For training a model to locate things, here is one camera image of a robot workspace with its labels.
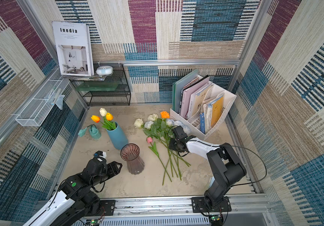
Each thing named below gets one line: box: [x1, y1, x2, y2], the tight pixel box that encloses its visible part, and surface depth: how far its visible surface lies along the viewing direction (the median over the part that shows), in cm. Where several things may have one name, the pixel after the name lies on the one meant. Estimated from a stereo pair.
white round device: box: [95, 65, 114, 75], surface depth 89 cm
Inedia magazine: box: [51, 21, 95, 77], surface depth 79 cm
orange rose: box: [160, 111, 171, 119], surface depth 110 cm
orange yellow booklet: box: [203, 95, 225, 135], surface depth 92 cm
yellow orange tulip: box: [105, 112, 117, 131], surface depth 78 cm
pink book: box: [180, 76, 210, 119], surface depth 93 cm
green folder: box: [171, 69, 199, 114], surface depth 95 cm
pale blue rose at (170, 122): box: [166, 118, 175, 127], surface depth 106 cm
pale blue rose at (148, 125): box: [144, 120, 154, 130], surface depth 104 cm
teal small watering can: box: [78, 123, 102, 140], surface depth 96 cm
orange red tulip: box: [90, 115, 106, 126], surface depth 75 cm
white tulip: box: [99, 107, 111, 131], surface depth 76 cm
